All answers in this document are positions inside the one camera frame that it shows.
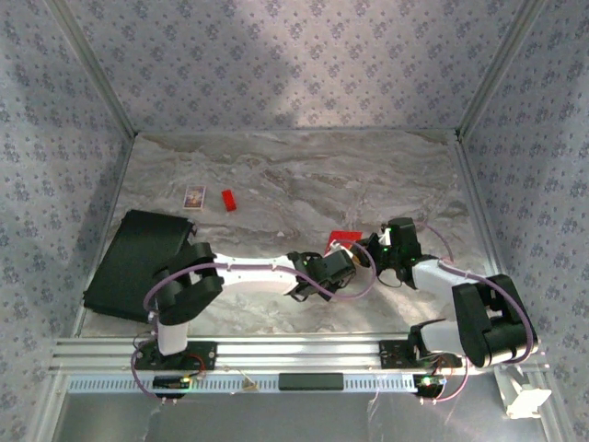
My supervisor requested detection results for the red paper sheet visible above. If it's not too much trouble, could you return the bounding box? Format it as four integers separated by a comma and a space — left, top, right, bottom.
327, 228, 365, 260

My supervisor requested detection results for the black rectangular bar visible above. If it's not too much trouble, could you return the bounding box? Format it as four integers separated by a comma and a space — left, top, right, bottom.
278, 373, 345, 391

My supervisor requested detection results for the small picture card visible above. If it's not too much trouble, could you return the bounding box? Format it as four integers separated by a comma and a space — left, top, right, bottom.
182, 184, 207, 212

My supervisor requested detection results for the black mat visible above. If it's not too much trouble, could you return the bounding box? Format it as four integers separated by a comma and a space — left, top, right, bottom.
82, 209, 199, 323

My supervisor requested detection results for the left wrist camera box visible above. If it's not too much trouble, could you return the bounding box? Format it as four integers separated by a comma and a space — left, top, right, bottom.
319, 239, 358, 283

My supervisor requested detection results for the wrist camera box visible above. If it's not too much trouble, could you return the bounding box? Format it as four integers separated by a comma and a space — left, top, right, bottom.
377, 217, 423, 260
319, 239, 358, 283

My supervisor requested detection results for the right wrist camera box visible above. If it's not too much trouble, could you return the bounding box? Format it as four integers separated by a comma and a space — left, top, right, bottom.
377, 217, 423, 260

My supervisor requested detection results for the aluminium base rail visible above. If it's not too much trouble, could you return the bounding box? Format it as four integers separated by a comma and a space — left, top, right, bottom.
49, 334, 551, 373

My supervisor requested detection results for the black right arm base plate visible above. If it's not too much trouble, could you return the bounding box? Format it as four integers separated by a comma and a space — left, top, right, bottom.
378, 340, 463, 369

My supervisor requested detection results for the aluminium table side rail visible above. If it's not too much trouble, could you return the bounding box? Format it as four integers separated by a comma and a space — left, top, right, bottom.
71, 133, 139, 340
453, 131, 528, 335

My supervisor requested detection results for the slotted grey cable duct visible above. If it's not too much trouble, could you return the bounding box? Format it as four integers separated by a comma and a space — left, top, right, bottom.
66, 372, 418, 395

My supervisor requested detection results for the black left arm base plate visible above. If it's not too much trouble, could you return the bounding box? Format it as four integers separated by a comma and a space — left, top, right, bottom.
133, 341, 217, 372

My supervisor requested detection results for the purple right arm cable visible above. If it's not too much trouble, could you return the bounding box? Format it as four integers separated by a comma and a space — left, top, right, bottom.
413, 220, 540, 406

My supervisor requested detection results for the white plastic bracket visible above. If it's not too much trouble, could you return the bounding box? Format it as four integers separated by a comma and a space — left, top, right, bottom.
493, 366, 552, 420

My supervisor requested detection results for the aluminium frame post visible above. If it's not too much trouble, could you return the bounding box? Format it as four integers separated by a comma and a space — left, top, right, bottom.
456, 0, 551, 139
45, 0, 139, 139

